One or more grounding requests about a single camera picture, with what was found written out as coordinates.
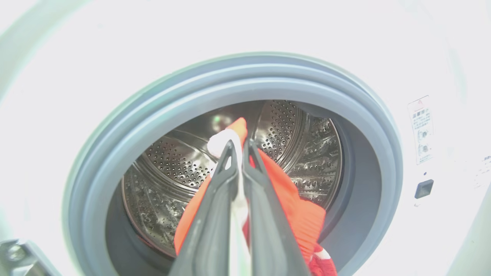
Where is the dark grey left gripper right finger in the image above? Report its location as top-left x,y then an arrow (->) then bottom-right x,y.
242,139 -> 311,276

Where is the white washing machine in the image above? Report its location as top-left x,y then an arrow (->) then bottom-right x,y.
0,0 -> 491,276

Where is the metal door hinge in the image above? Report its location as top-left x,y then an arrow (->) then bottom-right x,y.
0,239 -> 58,276

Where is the black door latch socket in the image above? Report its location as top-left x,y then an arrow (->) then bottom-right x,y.
414,179 -> 435,199

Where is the perforated steel drum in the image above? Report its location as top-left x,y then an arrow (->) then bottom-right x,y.
122,100 -> 343,258

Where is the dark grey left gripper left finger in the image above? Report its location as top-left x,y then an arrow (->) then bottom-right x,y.
168,140 -> 240,276

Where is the white warning sticker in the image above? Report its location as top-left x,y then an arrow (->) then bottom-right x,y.
407,95 -> 435,165

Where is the red and white garment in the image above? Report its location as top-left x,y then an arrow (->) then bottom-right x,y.
173,117 -> 338,276

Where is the grey rubber door gasket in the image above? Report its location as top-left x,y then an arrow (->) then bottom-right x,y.
63,53 -> 403,276

